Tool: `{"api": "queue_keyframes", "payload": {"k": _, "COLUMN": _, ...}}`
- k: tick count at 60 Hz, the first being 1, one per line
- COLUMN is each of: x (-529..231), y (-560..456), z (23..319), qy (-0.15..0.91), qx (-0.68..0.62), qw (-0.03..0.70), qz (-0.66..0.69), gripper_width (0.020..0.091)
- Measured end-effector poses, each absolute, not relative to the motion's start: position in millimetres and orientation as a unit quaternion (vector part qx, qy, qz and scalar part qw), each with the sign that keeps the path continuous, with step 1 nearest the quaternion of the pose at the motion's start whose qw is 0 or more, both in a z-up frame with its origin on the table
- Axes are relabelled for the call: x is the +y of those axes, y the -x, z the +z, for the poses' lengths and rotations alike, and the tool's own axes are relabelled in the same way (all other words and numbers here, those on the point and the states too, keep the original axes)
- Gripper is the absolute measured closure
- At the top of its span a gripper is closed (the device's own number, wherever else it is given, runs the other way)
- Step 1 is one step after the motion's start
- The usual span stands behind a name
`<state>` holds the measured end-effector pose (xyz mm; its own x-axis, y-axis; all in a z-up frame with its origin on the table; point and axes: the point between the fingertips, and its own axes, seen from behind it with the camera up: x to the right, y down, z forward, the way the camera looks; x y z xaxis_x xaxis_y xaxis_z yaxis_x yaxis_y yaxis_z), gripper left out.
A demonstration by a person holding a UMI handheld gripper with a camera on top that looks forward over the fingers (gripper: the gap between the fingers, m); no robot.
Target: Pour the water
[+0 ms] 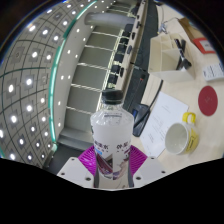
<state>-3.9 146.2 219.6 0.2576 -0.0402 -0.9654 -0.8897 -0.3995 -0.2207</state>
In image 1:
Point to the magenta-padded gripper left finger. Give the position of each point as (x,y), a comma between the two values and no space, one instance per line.
(86,161)

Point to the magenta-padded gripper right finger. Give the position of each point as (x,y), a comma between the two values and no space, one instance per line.
(138,161)

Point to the clear black-capped drink bottle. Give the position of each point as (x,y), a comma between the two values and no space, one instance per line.
(111,133)

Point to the black desk phone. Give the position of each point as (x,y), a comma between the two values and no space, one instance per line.
(140,116)

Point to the white mug with yellow print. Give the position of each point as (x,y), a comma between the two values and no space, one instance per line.
(178,138)

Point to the white printed paper sheet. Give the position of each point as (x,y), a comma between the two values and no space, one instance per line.
(165,116)

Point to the flat round red coaster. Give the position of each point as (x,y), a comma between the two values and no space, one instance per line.
(208,100)

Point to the group of ceiling lights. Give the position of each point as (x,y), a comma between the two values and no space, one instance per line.
(29,81)

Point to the beige divided organizer box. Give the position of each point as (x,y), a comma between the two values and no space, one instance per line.
(163,63)

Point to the row of black office chairs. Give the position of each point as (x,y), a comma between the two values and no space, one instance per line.
(120,56)

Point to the curved wooden conference desk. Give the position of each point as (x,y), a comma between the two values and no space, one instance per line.
(143,50)

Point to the black stapler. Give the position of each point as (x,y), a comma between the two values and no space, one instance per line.
(182,56)

